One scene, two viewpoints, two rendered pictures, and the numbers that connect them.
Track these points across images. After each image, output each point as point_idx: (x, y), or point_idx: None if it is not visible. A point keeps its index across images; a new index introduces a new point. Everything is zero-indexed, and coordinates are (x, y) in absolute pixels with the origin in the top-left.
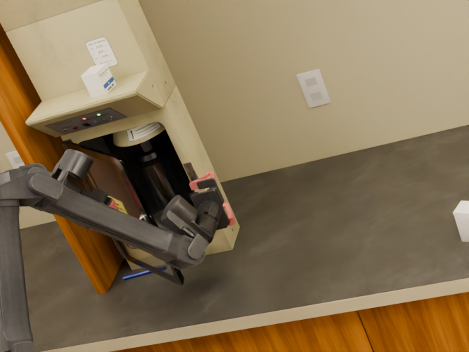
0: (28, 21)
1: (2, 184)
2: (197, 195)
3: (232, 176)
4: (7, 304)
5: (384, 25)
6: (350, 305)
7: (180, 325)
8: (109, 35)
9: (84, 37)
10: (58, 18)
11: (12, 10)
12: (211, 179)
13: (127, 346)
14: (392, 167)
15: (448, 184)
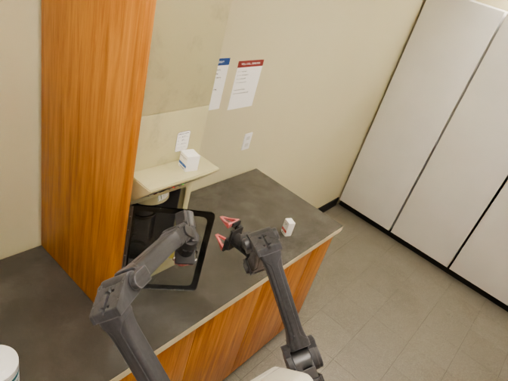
0: (154, 112)
1: (176, 241)
2: (236, 230)
3: None
4: (298, 317)
5: (206, 132)
6: None
7: (206, 314)
8: (193, 129)
9: (180, 128)
10: (173, 113)
11: (150, 102)
12: (240, 220)
13: (175, 341)
14: (207, 205)
15: (246, 212)
